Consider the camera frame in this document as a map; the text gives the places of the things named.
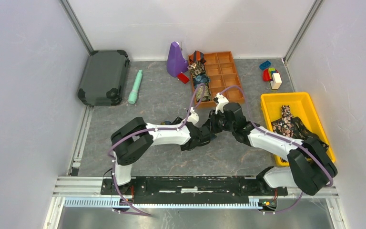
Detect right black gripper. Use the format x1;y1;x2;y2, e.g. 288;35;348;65
203;109;235;134

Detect navy yellow floral tie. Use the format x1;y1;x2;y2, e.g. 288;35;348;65
160;116;183;125

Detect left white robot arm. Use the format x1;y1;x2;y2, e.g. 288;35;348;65
109;117;215;194

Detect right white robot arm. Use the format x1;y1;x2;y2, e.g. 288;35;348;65
206;103;338;196

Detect olive gold rolled tie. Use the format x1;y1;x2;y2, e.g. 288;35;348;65
195;85;211;102

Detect orange wooden compartment tray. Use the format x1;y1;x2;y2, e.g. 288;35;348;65
198;51;244;109

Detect blue patterned rolled tie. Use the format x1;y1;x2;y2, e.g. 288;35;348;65
192;74;210;89

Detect pink floral dark tie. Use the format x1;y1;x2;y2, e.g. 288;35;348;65
271;105;295;137

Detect colourful toy block stack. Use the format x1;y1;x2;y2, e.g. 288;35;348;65
262;67;279;82

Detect white toy block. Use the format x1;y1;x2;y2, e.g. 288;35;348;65
270;73;282;90

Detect brown floral rolled tie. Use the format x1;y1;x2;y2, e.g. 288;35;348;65
188;61;206;77

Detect red block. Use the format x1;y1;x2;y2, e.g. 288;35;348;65
177;73;189;84

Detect blue toy brick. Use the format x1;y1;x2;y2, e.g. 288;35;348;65
259;61;271;71

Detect black gold floral tie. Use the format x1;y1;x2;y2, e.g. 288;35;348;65
291;117;329;151

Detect yellow plastic bin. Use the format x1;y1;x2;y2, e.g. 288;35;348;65
261;92;336;163

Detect orange navy striped rolled tie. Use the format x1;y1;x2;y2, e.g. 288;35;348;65
190;51;206;64

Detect purple metronome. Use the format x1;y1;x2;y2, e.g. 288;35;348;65
166;42;188;78

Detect mint green flashlight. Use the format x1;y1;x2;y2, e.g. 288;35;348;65
128;70;143;104

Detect dark green hard case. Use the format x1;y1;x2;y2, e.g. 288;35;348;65
77;50;130;106

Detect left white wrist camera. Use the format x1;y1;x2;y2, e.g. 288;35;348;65
185;107;199;125

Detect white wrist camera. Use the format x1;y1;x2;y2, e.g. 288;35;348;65
214;93;229;115
185;107;199;125

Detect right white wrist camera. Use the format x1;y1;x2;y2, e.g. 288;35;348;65
214;93;229;115

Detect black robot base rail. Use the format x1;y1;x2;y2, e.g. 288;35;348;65
119;176;288;204

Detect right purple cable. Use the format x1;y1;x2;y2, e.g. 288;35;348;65
219;85;335;215

